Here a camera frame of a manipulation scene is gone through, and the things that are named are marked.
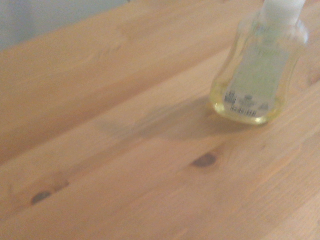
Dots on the clear yellow sanitizer bottle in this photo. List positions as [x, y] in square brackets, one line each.
[260, 70]

